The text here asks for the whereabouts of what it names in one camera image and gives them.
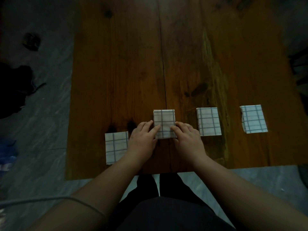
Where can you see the blue plastic bag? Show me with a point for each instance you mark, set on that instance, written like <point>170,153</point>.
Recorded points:
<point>7,153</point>

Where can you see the person's black top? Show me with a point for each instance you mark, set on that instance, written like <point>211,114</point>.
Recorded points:
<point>173,214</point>

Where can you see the person's left hand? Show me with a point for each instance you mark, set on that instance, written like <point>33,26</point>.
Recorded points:
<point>142,144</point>

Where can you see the black backpack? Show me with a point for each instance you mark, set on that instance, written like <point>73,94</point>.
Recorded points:
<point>14,91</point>

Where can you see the small black floor object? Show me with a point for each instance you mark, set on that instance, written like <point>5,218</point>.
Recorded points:
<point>31,42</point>

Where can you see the person's right forearm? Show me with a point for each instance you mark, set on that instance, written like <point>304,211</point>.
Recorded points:
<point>247,199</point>

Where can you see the person's right hand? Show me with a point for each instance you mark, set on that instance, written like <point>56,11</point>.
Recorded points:
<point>190,144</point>

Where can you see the person's black trousers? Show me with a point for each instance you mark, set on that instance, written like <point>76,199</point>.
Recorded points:
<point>168,185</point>

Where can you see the person's left forearm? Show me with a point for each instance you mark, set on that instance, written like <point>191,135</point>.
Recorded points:
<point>91,199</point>

